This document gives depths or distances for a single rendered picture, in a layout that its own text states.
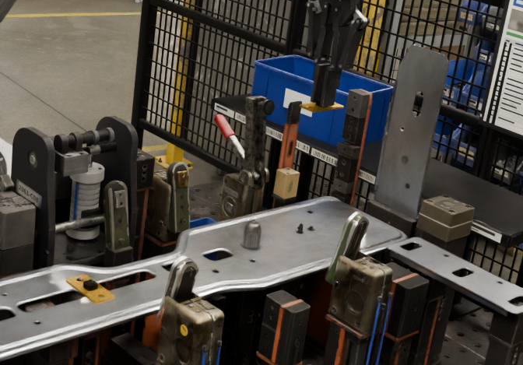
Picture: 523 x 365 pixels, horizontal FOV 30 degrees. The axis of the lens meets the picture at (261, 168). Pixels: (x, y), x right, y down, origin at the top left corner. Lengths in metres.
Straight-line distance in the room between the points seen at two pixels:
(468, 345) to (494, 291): 0.46
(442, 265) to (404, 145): 0.29
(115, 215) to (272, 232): 0.31
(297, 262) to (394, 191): 0.37
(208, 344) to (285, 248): 0.38
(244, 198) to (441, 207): 0.38
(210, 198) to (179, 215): 0.92
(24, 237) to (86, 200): 0.15
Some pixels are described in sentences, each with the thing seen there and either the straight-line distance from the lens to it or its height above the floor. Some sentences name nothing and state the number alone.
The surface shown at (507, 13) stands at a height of 1.39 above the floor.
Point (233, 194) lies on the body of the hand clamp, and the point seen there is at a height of 1.02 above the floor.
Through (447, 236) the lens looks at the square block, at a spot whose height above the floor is 1.01.
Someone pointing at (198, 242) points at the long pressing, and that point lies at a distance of 1.73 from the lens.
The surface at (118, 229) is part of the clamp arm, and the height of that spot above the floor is 1.02.
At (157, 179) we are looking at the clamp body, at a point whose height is 1.07.
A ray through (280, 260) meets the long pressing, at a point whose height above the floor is 1.00.
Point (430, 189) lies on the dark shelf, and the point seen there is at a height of 1.03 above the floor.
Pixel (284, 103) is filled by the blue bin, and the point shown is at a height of 1.09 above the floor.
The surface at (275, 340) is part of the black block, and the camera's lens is 1.61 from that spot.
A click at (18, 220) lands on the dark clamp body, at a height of 1.06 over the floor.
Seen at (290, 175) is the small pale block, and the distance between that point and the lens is 1.92.
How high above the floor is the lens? 1.73
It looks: 20 degrees down
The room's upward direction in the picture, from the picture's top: 8 degrees clockwise
